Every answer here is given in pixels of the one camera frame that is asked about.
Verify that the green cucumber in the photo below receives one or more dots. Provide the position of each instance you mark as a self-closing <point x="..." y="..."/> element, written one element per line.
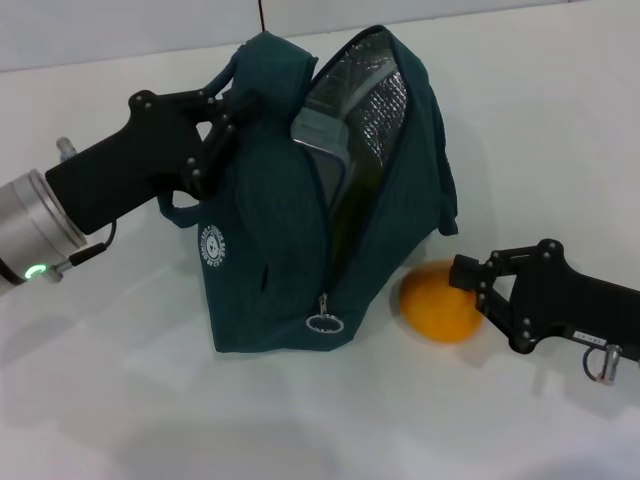
<point x="352" y="210"/>

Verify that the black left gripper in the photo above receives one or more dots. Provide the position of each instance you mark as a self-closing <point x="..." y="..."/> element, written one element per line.
<point x="130" y="160"/>

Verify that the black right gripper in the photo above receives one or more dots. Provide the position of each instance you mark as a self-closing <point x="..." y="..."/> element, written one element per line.
<point x="575" y="305"/>

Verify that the clear blue-rimmed food container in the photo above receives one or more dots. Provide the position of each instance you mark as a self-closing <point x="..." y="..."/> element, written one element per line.
<point x="317" y="130"/>

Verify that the dark teal fabric bag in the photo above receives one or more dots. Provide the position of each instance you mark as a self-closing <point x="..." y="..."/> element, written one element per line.
<point x="270" y="210"/>

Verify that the orange pear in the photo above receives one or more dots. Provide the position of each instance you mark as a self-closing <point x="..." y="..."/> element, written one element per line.
<point x="435" y="312"/>

